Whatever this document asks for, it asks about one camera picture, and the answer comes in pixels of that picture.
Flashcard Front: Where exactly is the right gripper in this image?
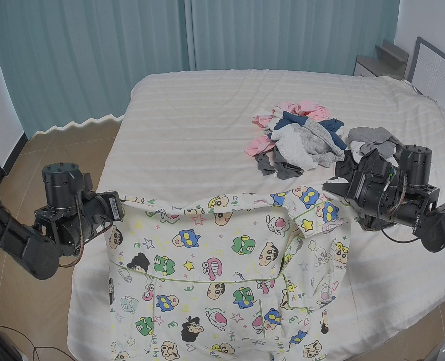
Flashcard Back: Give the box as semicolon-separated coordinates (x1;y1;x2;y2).
346;169;397;225

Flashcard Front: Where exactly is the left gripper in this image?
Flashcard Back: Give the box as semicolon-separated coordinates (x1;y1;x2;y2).
80;190;127;238

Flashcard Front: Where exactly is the white printed pyjama top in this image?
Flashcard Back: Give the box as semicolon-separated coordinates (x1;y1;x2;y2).
104;187;353;361

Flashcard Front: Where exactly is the pile of clothes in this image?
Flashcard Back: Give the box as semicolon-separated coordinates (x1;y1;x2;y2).
244;99;349;181

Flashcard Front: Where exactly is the bed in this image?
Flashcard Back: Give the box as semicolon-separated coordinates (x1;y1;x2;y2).
66;36;445;361

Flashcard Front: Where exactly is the black garment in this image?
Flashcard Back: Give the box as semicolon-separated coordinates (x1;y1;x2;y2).
335;143;381;180

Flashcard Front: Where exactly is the grey garment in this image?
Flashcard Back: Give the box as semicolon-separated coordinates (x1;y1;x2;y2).
347;126;406;158

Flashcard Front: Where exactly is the grey bedside table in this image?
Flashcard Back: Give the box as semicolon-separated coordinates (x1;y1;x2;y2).
354;39;409;80

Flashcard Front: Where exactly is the blue-green curtain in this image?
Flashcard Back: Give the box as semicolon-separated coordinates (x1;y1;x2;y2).
183;0;401;76
0;0;193;135

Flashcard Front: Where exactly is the black cable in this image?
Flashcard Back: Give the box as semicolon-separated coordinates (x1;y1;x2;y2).
0;326;108;361
380;227;424;244

